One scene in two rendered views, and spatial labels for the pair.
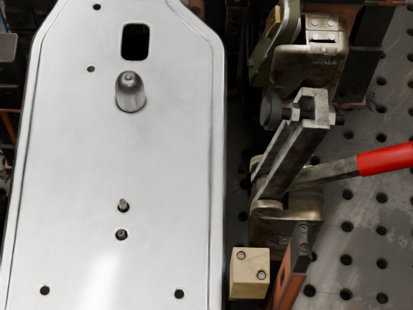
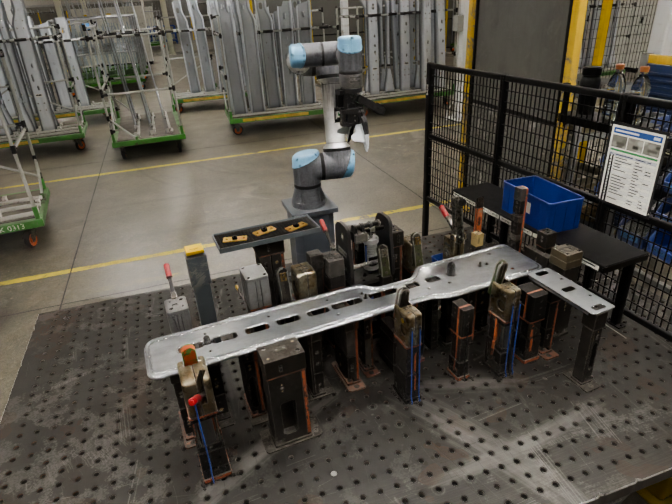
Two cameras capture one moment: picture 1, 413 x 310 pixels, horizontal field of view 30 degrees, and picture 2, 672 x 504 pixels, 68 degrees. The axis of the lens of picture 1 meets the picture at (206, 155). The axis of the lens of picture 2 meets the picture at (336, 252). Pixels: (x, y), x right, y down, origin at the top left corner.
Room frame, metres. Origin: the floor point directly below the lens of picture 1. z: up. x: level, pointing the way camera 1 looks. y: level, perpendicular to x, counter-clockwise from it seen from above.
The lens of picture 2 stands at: (1.32, 1.39, 1.90)
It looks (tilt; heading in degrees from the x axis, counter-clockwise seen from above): 27 degrees down; 250
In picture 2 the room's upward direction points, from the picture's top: 3 degrees counter-clockwise
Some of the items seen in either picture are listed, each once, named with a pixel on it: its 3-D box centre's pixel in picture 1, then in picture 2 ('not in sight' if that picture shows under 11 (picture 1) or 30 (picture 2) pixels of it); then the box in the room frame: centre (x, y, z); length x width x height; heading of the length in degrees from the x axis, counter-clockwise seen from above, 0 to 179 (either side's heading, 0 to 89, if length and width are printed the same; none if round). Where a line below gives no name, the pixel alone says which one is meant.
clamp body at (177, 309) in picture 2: not in sight; (186, 348); (1.35, -0.05, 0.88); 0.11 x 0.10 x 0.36; 92
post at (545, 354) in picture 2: not in sight; (547, 317); (0.13, 0.28, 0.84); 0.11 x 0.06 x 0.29; 92
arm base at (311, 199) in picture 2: not in sight; (308, 192); (0.73, -0.57, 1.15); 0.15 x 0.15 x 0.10
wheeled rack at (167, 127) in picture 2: not in sight; (138, 84); (1.30, -7.00, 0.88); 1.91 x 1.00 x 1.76; 88
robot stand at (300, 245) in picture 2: not in sight; (312, 244); (0.73, -0.57, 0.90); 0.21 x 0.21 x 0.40; 87
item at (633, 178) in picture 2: not in sight; (631, 169); (-0.26, 0.16, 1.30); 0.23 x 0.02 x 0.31; 92
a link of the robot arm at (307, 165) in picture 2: not in sight; (307, 166); (0.72, -0.57, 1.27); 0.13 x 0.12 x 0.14; 168
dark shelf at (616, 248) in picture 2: not in sight; (534, 219); (-0.13, -0.13, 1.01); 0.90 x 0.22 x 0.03; 92
